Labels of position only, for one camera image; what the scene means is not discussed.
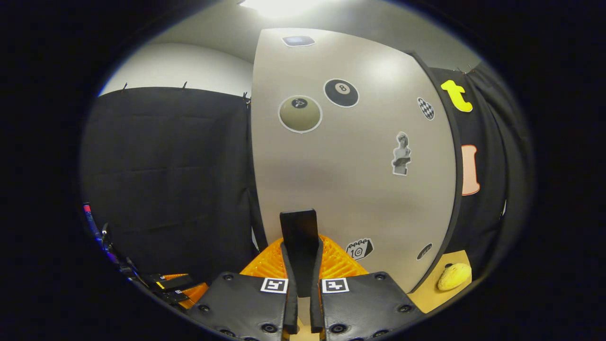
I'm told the yellow knobbly plush toy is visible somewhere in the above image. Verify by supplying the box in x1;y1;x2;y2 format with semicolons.
437;263;473;291

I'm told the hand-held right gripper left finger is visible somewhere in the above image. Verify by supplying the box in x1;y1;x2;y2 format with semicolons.
187;238;300;341

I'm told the black backdrop cloth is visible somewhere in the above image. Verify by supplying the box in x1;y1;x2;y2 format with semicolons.
80;61;536;285

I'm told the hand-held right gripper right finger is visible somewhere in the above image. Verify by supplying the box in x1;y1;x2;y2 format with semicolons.
310;235;425;341

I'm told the black door handle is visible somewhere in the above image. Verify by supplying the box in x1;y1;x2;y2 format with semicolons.
279;209;321;298

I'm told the ceiling light panel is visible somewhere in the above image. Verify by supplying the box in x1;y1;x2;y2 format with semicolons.
239;0;332;18

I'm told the beige cabinet door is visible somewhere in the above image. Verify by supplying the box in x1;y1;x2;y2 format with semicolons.
250;27;459;327

